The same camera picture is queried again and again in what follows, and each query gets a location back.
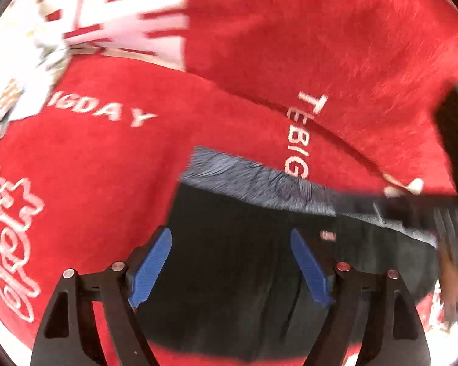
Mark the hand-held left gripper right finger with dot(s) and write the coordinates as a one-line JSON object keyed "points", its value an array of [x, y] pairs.
{"points": [[309, 265]]}

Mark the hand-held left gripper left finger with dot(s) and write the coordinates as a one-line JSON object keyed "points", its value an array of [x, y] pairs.
{"points": [[152, 263]]}

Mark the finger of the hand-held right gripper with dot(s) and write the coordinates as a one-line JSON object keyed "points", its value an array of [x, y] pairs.
{"points": [[404, 207]]}

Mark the black pants with grey lining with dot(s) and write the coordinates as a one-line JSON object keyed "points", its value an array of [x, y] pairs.
{"points": [[232, 255]]}

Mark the red printed blanket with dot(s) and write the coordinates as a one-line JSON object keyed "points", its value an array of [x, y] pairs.
{"points": [[328, 64]]}

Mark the white floral sheet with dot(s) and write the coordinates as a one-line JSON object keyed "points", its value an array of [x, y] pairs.
{"points": [[19, 64]]}

